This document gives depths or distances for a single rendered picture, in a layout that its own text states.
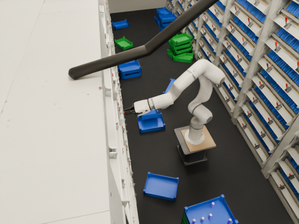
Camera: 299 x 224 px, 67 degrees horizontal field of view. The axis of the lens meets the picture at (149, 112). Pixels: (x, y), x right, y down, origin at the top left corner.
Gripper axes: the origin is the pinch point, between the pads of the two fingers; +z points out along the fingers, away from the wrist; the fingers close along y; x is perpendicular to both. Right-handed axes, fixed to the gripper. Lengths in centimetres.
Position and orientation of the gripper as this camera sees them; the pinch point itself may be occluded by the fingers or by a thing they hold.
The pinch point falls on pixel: (127, 111)
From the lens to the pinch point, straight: 153.9
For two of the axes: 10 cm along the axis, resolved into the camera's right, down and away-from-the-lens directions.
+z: -9.5, 2.9, 0.6
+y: -1.8, -7.1, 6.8
